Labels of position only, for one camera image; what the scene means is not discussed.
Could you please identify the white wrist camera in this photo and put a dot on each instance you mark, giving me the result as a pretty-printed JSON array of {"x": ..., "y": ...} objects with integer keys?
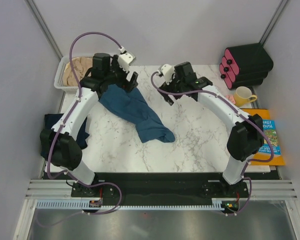
[
  {"x": 167, "y": 71},
  {"x": 125, "y": 60}
]

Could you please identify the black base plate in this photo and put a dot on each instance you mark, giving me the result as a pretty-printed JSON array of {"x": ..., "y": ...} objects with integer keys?
[{"x": 161, "y": 188}]

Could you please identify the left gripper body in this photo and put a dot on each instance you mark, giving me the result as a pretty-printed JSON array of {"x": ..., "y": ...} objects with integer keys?
[{"x": 117, "y": 75}]

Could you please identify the folded navy t shirt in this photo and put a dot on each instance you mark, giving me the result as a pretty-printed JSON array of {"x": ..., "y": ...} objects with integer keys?
[{"x": 51, "y": 119}]

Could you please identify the orange folder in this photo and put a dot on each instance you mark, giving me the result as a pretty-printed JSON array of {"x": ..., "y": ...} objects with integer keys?
[{"x": 277, "y": 160}]

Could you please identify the aluminium rail frame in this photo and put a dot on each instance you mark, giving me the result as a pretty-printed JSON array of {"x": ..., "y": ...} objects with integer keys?
[{"x": 262, "y": 190}]

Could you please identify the blue t shirt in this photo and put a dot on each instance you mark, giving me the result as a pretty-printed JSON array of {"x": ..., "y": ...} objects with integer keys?
[{"x": 133, "y": 108}]

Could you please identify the white plastic basket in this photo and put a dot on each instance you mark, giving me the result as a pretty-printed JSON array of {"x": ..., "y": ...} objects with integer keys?
[{"x": 58, "y": 80}]

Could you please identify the pink cube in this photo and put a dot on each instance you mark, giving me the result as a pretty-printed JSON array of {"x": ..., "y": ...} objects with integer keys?
[{"x": 231, "y": 99}]

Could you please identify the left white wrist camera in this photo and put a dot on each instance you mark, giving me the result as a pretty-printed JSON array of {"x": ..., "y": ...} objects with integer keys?
[{"x": 125, "y": 60}]

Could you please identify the black pink drawer unit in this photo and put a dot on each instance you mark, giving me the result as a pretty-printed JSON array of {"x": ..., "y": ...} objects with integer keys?
[{"x": 245, "y": 65}]

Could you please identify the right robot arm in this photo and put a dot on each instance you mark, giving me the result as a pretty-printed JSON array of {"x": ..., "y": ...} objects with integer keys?
[{"x": 245, "y": 131}]

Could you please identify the blue treehouse book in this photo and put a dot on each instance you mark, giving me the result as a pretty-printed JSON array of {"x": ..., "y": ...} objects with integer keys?
[{"x": 269, "y": 129}]

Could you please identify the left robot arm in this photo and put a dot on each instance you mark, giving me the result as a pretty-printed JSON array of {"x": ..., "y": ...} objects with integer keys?
[{"x": 59, "y": 142}]

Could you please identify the yellow mug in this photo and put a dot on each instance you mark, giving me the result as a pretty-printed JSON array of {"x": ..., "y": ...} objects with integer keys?
[{"x": 243, "y": 95}]

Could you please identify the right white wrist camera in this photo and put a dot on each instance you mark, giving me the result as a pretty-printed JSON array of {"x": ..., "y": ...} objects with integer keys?
[{"x": 167, "y": 71}]

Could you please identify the beige t shirt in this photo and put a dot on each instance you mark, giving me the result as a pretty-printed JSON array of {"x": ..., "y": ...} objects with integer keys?
[{"x": 81, "y": 65}]

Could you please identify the white cable duct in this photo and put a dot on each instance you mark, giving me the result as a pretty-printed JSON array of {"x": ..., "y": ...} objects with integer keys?
[{"x": 86, "y": 204}]

